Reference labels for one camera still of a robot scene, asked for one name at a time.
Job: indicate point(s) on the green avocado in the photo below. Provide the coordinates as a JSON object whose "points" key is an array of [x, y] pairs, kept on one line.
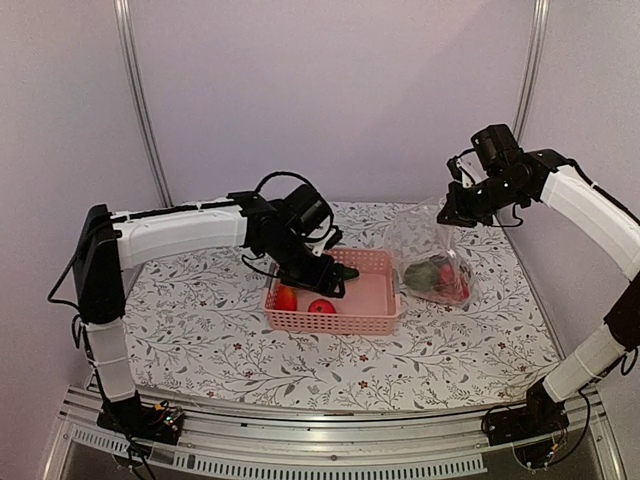
{"points": [[421, 276]]}

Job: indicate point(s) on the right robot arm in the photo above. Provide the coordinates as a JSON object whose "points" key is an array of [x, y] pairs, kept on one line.
{"points": [[518, 178]]}

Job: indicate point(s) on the floral tablecloth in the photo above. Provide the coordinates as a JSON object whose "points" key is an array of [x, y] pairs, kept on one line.
{"points": [[195, 324]]}

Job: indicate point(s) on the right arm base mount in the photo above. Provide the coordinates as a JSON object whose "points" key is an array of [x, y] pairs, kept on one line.
{"points": [[508, 425]]}

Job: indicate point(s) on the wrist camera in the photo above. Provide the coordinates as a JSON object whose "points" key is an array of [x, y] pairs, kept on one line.
{"points": [[311, 218], [496, 148]]}

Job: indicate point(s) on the clear zip top bag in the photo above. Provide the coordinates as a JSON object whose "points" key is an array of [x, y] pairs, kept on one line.
{"points": [[414, 235]]}

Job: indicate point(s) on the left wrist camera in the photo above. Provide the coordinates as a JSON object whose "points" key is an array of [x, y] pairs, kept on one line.
{"points": [[311, 218]]}

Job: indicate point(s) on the aluminium frame post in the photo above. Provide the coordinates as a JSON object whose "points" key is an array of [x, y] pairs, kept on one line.
{"points": [[124, 23], [532, 66]]}

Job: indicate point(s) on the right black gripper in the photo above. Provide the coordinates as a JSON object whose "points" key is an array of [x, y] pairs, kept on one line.
{"points": [[458, 212]]}

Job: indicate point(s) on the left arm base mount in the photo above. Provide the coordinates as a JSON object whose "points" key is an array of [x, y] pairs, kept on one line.
{"points": [[160, 423]]}

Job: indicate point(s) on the aluminium front rail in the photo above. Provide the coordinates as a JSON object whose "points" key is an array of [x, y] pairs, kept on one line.
{"points": [[229, 440]]}

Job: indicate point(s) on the pink plastic basket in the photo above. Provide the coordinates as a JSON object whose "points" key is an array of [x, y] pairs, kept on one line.
{"points": [[370, 306]]}

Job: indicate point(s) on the red lychee bunch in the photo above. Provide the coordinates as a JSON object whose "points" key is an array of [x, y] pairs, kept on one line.
{"points": [[453, 284]]}

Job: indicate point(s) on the right aluminium frame post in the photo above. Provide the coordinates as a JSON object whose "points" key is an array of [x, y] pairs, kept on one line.
{"points": [[532, 66]]}

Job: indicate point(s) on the orange red pepper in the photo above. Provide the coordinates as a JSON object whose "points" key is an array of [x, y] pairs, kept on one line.
{"points": [[286, 299]]}

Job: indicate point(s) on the green cucumber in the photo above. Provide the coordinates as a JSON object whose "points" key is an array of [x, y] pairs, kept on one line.
{"points": [[349, 273]]}

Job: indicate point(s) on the red tomato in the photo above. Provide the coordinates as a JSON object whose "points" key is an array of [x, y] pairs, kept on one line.
{"points": [[321, 306]]}

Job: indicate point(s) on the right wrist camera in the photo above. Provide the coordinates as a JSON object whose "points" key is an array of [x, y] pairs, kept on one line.
{"points": [[496, 148]]}

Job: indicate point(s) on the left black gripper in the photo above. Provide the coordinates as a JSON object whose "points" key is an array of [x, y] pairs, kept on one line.
{"points": [[317, 281]]}

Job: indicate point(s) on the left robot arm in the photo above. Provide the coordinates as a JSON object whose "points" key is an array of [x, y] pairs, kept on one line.
{"points": [[111, 243]]}

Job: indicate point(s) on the left aluminium frame post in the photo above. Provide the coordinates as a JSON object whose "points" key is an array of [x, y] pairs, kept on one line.
{"points": [[124, 23]]}

